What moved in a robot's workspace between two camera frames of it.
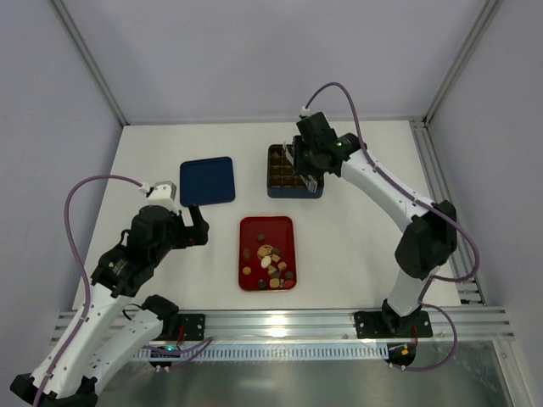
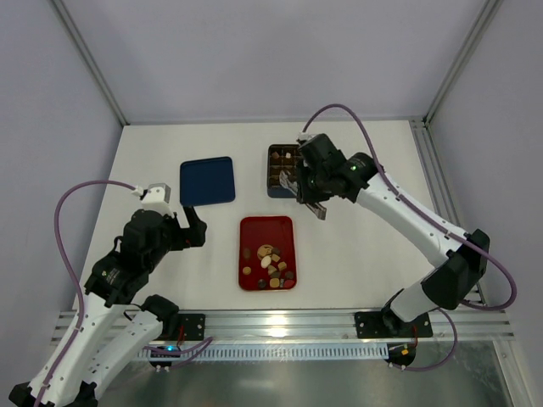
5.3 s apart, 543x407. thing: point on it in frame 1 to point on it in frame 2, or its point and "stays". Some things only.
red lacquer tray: x=266 y=253 stays
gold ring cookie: x=264 y=250 stays
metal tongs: x=310 y=181 to x=290 y=184
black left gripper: x=189 y=234 stays
